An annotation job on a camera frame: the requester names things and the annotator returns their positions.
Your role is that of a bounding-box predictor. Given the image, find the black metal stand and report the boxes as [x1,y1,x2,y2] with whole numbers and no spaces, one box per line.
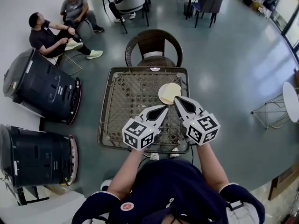
[15,186,50,206]

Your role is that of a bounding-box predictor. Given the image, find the wicker glass-top table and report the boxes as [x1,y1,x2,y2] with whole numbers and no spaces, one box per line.
[97,66,190,154]

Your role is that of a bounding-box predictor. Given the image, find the person's left forearm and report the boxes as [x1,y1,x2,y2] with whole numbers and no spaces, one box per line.
[107,149,146,201]

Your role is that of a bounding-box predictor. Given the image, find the white round side table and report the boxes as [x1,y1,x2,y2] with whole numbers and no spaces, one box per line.
[251,82,299,130]

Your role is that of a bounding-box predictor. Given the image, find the glass door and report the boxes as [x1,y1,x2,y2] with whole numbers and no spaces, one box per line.
[268,0,299,56]

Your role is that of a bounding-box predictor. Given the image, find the sliced bread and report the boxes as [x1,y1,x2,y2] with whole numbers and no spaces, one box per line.
[161,82,182,103]

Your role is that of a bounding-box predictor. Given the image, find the dark wicker chair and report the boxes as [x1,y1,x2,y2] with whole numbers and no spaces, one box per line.
[125,28,184,68]

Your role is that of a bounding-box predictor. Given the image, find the dark wheeled service robot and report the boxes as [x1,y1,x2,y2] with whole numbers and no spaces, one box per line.
[2,48,82,126]
[0,124,79,188]

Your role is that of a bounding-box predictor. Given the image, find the wire-frame chair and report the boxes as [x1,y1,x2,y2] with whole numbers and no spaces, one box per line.
[39,51,83,76]

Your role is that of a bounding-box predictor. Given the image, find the person's grey trousers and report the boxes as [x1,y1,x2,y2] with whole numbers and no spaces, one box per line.
[139,156,190,170]

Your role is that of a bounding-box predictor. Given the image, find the person's right forearm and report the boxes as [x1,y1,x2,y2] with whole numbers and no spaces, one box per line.
[195,143,229,193]

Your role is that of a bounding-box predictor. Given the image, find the white round floor device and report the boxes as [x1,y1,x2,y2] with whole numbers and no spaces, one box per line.
[100,178,114,191]

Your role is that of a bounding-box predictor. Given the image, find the person's navy shirt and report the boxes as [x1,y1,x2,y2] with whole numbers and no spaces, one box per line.
[71,159,266,224]

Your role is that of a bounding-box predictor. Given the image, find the white round plate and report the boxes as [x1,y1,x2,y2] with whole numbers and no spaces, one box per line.
[158,83,182,105]

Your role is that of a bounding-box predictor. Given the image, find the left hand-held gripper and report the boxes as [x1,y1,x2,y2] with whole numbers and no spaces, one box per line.
[121,104,169,152]

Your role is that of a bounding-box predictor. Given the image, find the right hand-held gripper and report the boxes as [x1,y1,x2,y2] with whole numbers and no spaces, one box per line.
[174,95,221,147]

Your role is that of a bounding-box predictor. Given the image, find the wooden cabinet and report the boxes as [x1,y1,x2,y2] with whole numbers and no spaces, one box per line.
[268,164,299,201]

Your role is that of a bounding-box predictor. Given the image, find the grey dining chair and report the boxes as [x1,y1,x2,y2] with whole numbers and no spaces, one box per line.
[100,0,151,34]
[191,0,224,29]

